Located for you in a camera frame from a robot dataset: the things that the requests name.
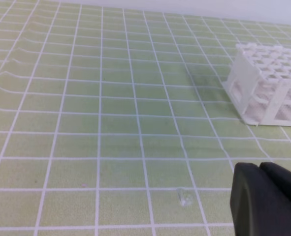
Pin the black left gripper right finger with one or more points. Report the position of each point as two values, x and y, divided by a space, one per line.
280 176

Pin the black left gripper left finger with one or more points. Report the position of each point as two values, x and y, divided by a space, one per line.
258 207

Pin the clear glass test tube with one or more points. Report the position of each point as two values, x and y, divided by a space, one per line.
185 197

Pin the white test tube rack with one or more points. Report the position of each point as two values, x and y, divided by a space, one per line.
259 84

